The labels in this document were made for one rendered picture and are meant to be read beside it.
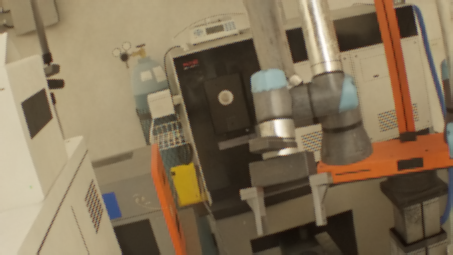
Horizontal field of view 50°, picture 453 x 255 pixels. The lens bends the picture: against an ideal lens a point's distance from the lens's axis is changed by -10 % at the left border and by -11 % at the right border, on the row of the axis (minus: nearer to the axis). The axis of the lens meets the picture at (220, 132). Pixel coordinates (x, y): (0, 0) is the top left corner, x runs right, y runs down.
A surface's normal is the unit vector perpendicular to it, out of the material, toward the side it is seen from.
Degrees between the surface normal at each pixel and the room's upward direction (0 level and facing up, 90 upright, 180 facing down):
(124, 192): 90
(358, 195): 90
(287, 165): 67
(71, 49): 90
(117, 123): 90
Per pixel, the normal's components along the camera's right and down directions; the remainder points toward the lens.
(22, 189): 0.11, 0.21
